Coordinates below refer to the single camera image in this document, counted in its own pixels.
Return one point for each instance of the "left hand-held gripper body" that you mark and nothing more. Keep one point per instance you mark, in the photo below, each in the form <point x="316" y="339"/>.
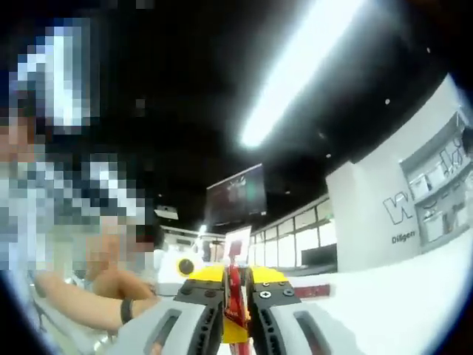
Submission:
<point x="168" y="270"/>

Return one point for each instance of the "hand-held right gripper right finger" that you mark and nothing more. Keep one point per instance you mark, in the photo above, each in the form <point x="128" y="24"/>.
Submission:
<point x="269" y="314"/>

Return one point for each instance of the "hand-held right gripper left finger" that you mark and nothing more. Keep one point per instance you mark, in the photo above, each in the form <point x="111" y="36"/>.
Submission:
<point x="199" y="307"/>

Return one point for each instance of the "slim red coffee pouch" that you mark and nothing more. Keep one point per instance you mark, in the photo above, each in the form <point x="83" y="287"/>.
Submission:
<point x="233" y="296"/>

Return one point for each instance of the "pile of red coffee pouches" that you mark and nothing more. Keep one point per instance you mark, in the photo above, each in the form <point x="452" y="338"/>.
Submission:
<point x="312" y="290"/>

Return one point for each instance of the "white ceiling-hung device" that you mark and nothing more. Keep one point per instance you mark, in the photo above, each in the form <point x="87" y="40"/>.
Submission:
<point x="166" y="212"/>

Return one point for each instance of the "black wristband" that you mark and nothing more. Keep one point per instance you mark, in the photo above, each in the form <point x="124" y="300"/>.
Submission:
<point x="126" y="310"/>

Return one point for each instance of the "black monitor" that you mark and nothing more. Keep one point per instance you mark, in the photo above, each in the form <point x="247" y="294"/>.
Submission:
<point x="319" y="256"/>

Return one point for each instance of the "glass partition windows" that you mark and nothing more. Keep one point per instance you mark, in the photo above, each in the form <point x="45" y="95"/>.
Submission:
<point x="292" y="240"/>

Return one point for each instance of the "pink display board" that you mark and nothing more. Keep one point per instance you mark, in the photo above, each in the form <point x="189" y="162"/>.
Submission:
<point x="240" y="234"/>

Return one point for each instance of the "dark hanging screen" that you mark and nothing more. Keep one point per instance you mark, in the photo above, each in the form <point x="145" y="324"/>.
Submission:
<point x="236" y="196"/>

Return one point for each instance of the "person's light shirt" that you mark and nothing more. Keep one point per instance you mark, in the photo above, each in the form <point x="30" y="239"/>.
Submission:
<point x="66" y="333"/>

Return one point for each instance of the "tall white storage bin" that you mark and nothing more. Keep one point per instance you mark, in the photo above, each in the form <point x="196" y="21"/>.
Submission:
<point x="434" y="228"/>

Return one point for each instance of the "grey shelf unit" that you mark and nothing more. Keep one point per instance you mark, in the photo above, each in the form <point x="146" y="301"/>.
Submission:
<point x="439" y="185"/>

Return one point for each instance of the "long ceiling light strip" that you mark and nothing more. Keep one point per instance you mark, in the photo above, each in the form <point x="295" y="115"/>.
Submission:
<point x="295" y="74"/>

